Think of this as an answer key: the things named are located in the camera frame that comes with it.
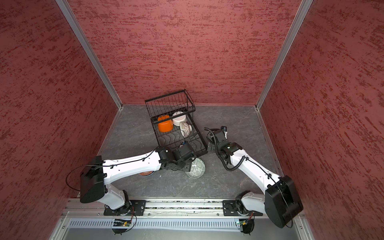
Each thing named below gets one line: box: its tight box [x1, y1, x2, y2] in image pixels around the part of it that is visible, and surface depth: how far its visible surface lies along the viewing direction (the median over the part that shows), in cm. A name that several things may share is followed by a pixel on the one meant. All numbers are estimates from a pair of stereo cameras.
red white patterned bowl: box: [179, 121, 192, 138], surface depth 99 cm
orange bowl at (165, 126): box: [158, 115, 174, 133], surface depth 102 cm
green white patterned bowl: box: [185, 157, 206, 179], surface depth 85 cm
